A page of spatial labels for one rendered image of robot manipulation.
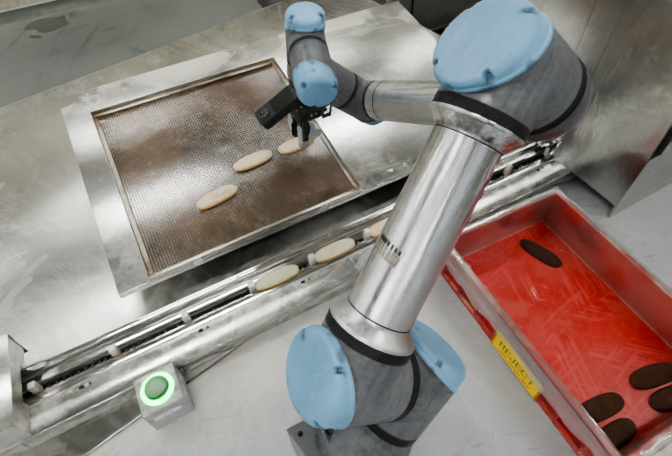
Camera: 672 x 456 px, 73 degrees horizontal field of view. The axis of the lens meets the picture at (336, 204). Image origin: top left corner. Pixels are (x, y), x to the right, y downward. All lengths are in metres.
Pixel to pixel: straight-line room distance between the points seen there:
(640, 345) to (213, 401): 0.82
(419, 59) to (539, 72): 0.92
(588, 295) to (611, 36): 0.53
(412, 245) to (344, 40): 1.01
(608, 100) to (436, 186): 0.70
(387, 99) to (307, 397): 0.50
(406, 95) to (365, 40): 0.68
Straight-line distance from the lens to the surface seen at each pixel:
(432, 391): 0.66
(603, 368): 1.03
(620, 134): 1.16
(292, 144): 1.13
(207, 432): 0.92
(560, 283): 1.09
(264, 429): 0.90
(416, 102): 0.77
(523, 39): 0.50
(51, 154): 1.51
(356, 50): 1.41
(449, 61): 0.52
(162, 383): 0.87
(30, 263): 1.25
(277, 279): 0.97
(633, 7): 1.08
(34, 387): 1.02
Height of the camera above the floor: 1.68
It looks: 49 degrees down
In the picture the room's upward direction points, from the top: 2 degrees counter-clockwise
